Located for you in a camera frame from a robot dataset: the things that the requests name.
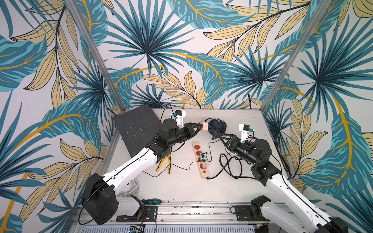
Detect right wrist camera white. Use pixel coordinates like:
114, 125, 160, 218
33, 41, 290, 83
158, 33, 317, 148
239, 124, 254, 143

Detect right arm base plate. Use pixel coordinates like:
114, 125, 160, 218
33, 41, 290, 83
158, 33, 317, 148
230, 205, 271, 224

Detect beige power strip red sockets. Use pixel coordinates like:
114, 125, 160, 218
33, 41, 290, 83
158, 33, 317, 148
192, 141, 209, 179

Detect navy desk fan right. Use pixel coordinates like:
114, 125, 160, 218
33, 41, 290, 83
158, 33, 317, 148
244, 138, 254, 148

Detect aluminium rail frame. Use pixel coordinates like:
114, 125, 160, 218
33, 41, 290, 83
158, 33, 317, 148
68, 201, 287, 233

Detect teal plug adapter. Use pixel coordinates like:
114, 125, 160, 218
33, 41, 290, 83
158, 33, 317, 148
199, 153, 207, 162

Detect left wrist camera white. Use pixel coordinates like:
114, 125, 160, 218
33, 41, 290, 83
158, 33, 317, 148
173, 110, 186, 128

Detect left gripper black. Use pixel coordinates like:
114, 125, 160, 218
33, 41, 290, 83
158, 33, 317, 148
168, 121, 204, 146

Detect green handled screwdriver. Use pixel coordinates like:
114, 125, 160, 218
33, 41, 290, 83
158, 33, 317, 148
142, 198, 162, 205

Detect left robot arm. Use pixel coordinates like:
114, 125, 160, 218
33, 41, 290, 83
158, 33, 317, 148
81, 118, 208, 225

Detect dark grey square board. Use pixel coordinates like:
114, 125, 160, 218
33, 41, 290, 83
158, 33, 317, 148
114, 104, 160, 157

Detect yellow black pliers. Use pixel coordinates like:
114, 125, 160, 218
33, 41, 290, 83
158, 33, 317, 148
155, 155, 173, 175

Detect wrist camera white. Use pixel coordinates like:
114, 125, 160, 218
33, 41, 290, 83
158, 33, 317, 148
239, 124, 254, 143
173, 110, 186, 128

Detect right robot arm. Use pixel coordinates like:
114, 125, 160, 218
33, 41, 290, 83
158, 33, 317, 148
217, 133, 348, 233

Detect navy desk fan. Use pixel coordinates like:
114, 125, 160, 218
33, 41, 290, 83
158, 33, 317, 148
204, 118, 227, 136
244, 138, 254, 148

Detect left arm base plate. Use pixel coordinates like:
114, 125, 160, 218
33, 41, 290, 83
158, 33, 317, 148
116, 205, 158, 223

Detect white desk fan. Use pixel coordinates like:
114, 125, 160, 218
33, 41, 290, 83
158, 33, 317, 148
118, 176, 140, 198

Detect black power strip cable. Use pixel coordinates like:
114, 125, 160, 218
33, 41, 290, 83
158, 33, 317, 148
206, 152, 257, 180

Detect pink plug adapter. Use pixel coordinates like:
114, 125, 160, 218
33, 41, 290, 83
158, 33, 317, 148
201, 161, 207, 169
202, 122, 208, 131

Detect navy desk fan center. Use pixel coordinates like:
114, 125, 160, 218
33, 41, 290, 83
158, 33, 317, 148
204, 118, 227, 136

